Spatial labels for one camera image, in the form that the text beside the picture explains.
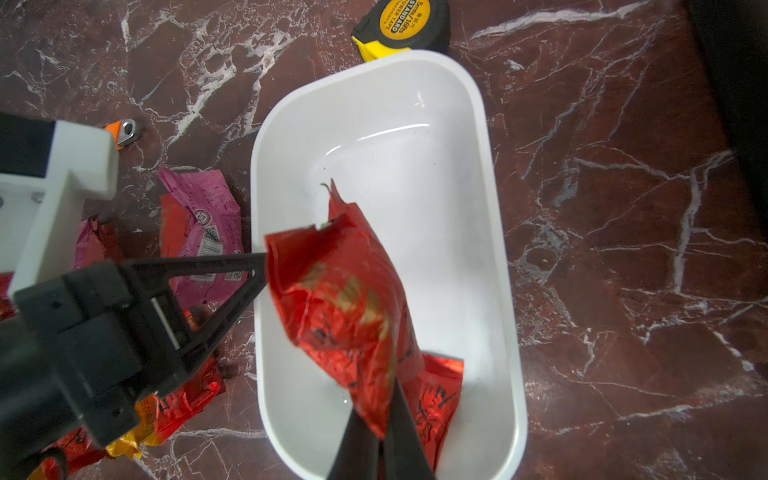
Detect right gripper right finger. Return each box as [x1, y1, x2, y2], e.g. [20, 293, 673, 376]
[380, 380, 435, 480]

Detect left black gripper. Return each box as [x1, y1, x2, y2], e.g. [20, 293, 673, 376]
[1, 253, 267, 479]

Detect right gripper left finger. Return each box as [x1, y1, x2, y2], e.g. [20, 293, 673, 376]
[327, 409, 380, 480]

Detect red tea bag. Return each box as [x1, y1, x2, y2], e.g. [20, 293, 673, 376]
[411, 353, 464, 472]
[265, 184, 424, 438]
[159, 194, 190, 257]
[28, 427, 110, 480]
[152, 311, 227, 445]

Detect magenta tea bag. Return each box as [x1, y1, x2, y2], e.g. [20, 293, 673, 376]
[73, 216, 125, 270]
[159, 169, 245, 309]

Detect large yellow tea bag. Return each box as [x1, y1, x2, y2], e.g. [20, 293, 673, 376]
[104, 392, 166, 460]

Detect white plastic storage box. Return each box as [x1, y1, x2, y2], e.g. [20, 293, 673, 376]
[250, 50, 528, 479]

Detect yellow black tape measure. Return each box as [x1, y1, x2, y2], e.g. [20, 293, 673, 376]
[351, 0, 451, 62]

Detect yellow black toolbox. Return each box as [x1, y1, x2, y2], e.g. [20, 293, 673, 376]
[688, 0, 767, 226]

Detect orange handled adjustable wrench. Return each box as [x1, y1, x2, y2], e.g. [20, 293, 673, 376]
[104, 119, 143, 150]

